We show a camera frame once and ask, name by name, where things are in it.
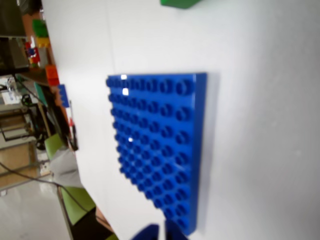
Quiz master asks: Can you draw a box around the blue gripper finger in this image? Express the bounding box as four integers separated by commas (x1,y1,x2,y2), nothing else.
130,223,160,240
164,220,188,240

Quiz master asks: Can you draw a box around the green 2x4 building block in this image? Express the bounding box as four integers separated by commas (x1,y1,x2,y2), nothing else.
159,0,201,10

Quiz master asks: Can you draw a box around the small blue building block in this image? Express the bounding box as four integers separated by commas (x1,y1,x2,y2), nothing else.
57,84,71,109

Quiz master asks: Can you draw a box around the orange shelf building block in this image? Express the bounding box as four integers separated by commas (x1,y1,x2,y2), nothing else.
45,64,61,87

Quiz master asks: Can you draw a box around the yellow shelf building block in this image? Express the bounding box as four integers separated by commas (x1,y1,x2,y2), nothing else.
36,36,50,49

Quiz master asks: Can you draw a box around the green shelf building block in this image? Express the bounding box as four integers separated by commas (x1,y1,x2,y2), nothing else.
31,19,49,38

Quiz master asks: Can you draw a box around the green chair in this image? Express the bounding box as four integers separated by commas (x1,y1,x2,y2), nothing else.
44,133,120,240

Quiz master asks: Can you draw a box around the blue 8x8 building plate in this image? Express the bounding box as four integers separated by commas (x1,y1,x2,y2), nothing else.
105,72,208,236

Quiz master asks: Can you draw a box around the red white blue toy figure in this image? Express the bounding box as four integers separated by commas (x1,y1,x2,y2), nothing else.
24,41,41,68

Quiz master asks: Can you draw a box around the dark monitor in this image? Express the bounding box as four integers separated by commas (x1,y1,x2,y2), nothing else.
0,0,30,76

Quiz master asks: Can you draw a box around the black cable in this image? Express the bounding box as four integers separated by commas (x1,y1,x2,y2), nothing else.
0,161,113,230

